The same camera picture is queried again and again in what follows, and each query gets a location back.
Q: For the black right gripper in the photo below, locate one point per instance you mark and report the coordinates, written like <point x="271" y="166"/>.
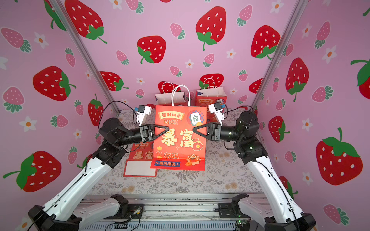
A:
<point x="215" y="131"/>

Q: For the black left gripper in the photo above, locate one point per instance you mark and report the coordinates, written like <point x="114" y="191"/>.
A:
<point x="147" y="134"/>

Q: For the red paper gift bag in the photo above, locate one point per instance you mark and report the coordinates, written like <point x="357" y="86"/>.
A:
<point x="140" y="160"/>

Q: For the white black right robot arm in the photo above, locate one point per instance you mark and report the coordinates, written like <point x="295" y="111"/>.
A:
<point x="285" y="214"/>

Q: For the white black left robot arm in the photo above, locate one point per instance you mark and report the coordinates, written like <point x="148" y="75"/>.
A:
<point x="60" y="213"/>

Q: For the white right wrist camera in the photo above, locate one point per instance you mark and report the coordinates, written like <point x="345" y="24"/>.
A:
<point x="218" y="110"/>

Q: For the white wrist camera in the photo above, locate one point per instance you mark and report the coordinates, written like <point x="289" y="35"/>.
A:
<point x="142" y="112"/>
<point x="218" y="110"/>

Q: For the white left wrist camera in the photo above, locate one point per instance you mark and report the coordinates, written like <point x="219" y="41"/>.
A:
<point x="142" y="112"/>

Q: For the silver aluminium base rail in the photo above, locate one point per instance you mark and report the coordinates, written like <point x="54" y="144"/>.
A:
<point x="192" y="212"/>

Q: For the silver aluminium corner post left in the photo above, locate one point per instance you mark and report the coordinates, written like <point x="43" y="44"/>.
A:
<point x="62" y="14"/>

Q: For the silver aluminium corner post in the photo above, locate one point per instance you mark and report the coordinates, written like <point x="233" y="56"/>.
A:
<point x="62" y="14"/>
<point x="291" y="25"/>

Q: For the silver aluminium corner post right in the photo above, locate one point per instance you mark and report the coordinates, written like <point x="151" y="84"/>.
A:
<point x="291" y="25"/>

